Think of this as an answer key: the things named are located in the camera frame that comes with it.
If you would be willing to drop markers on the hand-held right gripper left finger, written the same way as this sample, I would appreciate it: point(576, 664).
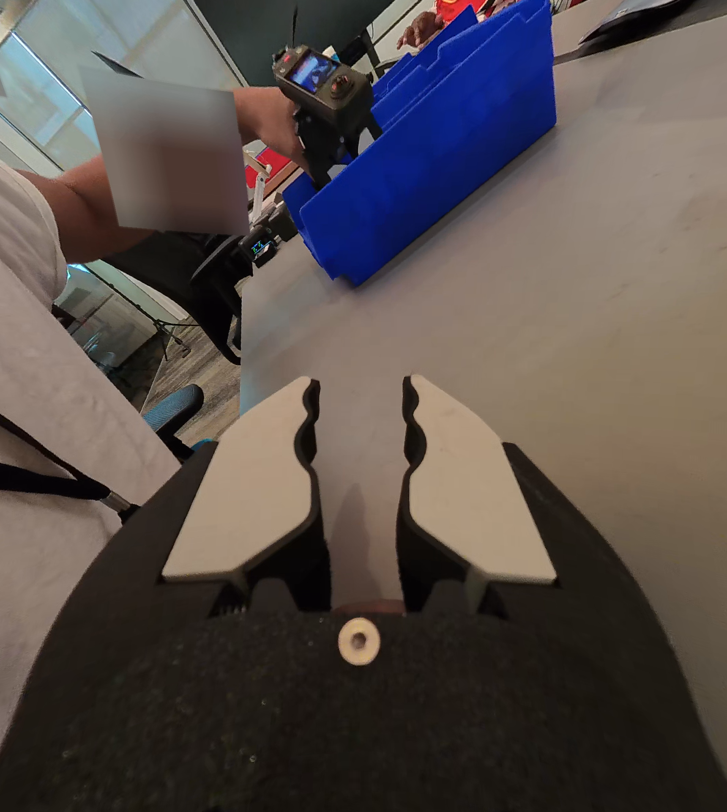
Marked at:
point(249, 501)

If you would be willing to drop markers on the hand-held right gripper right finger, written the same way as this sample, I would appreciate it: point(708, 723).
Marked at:
point(477, 501)

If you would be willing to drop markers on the blue plastic bin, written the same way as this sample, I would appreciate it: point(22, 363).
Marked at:
point(433, 158)

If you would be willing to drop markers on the person's left forearm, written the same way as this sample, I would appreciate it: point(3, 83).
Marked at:
point(78, 215)

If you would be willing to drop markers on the person's left hand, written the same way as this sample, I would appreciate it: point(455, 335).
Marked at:
point(278, 127)

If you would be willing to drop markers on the large black screen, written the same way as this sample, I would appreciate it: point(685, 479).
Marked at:
point(275, 32)

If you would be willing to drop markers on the red bin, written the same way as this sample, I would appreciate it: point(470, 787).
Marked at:
point(252, 176)

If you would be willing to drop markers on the red white snack packet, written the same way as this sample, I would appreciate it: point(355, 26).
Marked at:
point(417, 28)

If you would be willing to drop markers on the blue chair seat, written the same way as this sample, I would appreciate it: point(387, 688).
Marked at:
point(173, 409)

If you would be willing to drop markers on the black charger box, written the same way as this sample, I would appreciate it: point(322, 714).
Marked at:
point(275, 225)

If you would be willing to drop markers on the black charger with display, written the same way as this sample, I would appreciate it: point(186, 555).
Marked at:
point(261, 250)

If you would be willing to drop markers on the black office chair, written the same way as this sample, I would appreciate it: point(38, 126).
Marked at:
point(211, 285)

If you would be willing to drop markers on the person's light clothing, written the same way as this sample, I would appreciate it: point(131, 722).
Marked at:
point(21, 444)

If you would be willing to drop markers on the silver laptop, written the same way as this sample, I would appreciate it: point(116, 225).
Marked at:
point(630, 16)

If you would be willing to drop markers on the small white bracket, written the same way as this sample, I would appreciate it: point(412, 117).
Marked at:
point(261, 190)

